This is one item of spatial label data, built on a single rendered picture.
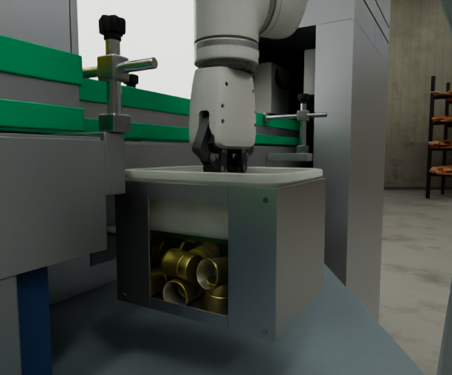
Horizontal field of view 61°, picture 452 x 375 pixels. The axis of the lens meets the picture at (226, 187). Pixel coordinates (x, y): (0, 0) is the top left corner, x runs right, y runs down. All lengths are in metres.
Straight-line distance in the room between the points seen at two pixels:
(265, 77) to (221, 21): 0.94
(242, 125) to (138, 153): 0.19
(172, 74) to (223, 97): 0.53
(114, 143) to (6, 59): 0.13
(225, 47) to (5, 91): 0.24
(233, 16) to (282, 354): 0.45
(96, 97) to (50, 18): 0.23
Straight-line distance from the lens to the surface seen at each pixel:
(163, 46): 0.98
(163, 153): 0.66
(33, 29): 0.75
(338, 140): 1.19
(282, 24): 0.56
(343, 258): 1.23
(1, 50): 0.40
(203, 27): 0.51
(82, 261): 0.83
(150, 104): 0.67
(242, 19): 0.50
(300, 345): 0.62
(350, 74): 1.20
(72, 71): 0.44
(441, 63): 12.30
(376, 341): 0.66
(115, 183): 0.45
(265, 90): 1.42
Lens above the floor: 1.03
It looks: 5 degrees down
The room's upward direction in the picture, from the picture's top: straight up
